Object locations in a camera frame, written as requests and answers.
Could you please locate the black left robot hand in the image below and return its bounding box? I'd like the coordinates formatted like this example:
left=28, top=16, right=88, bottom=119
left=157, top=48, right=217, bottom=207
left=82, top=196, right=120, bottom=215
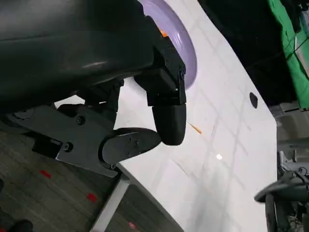
left=0, top=0, right=188, bottom=178

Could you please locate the lilac plate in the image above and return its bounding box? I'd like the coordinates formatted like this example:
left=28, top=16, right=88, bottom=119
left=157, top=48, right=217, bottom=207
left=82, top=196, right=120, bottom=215
left=140, top=0, right=198, bottom=91

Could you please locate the thin orange sliver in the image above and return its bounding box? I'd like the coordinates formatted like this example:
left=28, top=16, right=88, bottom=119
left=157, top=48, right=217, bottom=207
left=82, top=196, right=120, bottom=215
left=187, top=122, right=203, bottom=134

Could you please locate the white table leg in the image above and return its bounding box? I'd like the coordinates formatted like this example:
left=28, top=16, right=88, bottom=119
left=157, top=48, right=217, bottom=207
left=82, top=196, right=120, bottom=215
left=93, top=179, right=131, bottom=232

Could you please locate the black round table grommet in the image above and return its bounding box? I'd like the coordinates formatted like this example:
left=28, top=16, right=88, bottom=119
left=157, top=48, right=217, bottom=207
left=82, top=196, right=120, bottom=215
left=249, top=92, right=259, bottom=109

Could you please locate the green cloth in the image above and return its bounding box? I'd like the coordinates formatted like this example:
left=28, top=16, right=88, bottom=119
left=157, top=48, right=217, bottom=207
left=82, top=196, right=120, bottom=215
left=267, top=0, right=309, bottom=112

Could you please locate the grey workshop machine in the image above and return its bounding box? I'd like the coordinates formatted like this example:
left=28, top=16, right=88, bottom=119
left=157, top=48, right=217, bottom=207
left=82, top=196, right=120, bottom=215
left=270, top=101, right=309, bottom=167

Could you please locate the black office chair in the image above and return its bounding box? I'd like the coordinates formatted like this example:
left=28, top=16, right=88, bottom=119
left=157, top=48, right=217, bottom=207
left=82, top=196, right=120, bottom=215
left=254, top=166, right=309, bottom=232

